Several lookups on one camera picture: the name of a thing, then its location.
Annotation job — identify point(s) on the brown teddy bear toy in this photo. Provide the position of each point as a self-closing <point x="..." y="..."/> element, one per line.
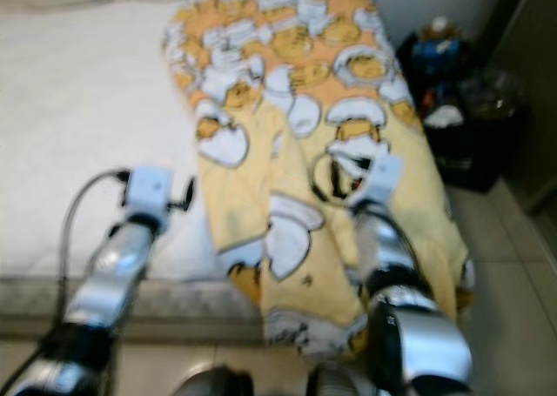
<point x="438" y="24"/>

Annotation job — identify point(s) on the dark tall cabinet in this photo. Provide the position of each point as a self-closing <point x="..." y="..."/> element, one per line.
<point x="535" y="83"/>

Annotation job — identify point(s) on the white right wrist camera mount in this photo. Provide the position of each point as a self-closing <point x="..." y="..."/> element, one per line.
<point x="383" y="180"/>

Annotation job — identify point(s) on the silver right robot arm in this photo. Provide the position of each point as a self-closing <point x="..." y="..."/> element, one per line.
<point x="418" y="344"/>

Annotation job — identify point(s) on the black low side table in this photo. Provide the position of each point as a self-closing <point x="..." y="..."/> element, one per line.
<point x="474" y="157"/>

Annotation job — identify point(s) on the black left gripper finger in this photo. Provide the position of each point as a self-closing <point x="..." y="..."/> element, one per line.
<point x="190" y="192"/>

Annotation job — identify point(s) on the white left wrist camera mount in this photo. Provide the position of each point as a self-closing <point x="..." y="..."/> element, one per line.
<point x="150" y="191"/>

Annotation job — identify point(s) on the clear plastic bag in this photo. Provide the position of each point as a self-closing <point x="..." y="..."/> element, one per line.
<point x="492" y="96"/>

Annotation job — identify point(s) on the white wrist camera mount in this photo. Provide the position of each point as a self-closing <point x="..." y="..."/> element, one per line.
<point x="383" y="180"/>
<point x="150" y="191"/>

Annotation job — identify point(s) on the yellow egg cartoon blanket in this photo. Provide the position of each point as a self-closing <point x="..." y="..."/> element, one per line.
<point x="313" y="270"/>

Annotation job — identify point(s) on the small white object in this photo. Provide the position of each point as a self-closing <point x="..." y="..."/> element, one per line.
<point x="444" y="116"/>

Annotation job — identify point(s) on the white quilted mattress pad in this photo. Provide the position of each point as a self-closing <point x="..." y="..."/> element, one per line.
<point x="87" y="135"/>

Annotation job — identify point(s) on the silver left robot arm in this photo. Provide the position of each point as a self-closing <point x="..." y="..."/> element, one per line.
<point x="109" y="278"/>

